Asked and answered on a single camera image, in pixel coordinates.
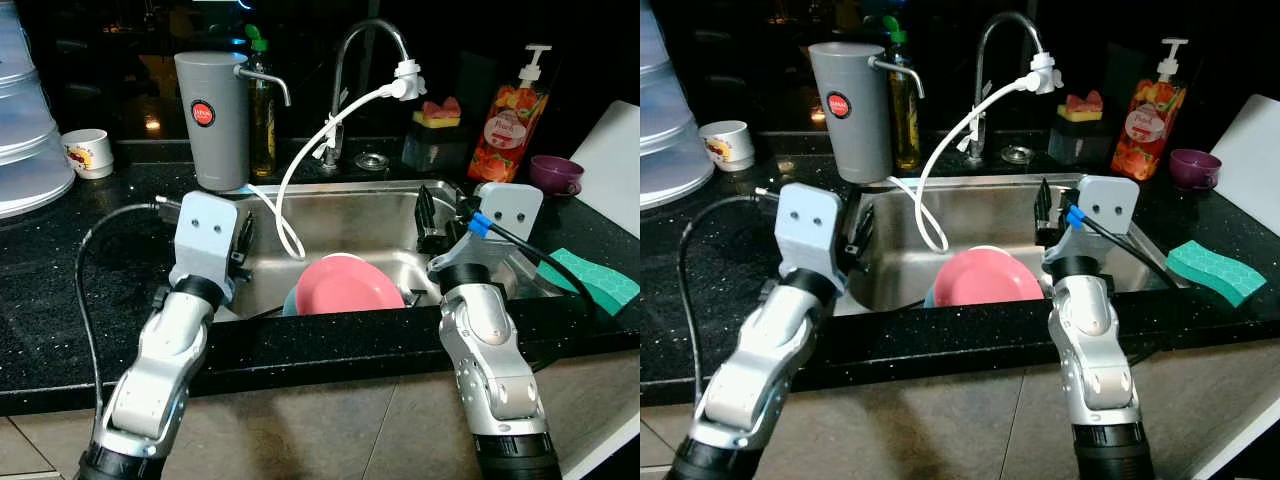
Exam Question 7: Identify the stainless steel sink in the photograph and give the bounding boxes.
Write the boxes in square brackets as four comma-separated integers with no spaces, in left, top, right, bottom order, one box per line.
[850,172,1191,313]
[225,178,561,319]

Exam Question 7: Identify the red and yellow sponge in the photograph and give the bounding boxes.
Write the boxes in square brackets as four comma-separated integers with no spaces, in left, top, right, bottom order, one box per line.
[415,97,463,128]
[1060,90,1106,123]

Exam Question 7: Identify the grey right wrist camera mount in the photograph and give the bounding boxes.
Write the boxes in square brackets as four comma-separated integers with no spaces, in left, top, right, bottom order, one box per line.
[1045,175,1141,286]
[428,182,544,291]

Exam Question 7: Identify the black sponge holder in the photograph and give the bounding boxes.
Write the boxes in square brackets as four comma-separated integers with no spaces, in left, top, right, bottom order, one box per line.
[402,125,473,173]
[1048,118,1114,166]

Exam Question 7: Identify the white cutting board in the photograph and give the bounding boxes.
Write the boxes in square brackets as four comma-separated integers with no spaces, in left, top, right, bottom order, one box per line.
[572,100,641,236]
[1208,93,1280,206]

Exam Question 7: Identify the green sponge cloth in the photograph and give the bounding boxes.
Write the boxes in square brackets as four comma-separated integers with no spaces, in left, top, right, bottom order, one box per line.
[1165,240,1266,308]
[537,248,641,316]

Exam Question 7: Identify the purple cup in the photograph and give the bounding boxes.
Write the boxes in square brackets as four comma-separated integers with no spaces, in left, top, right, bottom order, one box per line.
[528,155,586,198]
[1168,148,1223,191]

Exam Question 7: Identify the white faucet diverter with hose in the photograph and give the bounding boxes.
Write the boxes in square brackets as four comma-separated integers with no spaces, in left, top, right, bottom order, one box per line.
[248,58,429,263]
[890,50,1064,254]

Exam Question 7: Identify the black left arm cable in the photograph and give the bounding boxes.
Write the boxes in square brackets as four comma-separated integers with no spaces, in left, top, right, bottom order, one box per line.
[75,197,186,421]
[677,187,791,401]

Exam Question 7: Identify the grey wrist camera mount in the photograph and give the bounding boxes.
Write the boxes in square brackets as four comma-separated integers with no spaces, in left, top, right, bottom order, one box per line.
[428,182,544,291]
[775,182,849,291]
[168,192,241,301]
[1045,175,1141,286]

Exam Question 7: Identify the green capped oil bottle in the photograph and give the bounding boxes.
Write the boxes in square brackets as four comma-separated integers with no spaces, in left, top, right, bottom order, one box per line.
[885,17,923,171]
[245,25,281,181]

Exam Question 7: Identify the translucent plastic food cover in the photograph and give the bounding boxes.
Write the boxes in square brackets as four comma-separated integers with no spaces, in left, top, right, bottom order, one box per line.
[0,0,77,221]
[640,0,716,211]

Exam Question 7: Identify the orange dish soap pump bottle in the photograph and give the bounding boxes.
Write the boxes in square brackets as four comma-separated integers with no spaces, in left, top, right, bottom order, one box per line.
[468,43,554,184]
[1110,38,1191,181]

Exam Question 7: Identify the white printed cup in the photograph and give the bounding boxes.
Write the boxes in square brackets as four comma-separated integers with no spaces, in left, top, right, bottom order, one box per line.
[698,120,756,173]
[62,128,115,181]

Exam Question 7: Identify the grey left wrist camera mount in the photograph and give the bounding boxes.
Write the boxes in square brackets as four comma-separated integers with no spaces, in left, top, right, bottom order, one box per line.
[775,182,849,291]
[168,192,241,301]

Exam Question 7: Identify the grey water filter canister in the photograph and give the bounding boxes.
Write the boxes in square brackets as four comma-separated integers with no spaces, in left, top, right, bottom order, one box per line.
[808,42,926,186]
[174,50,293,193]

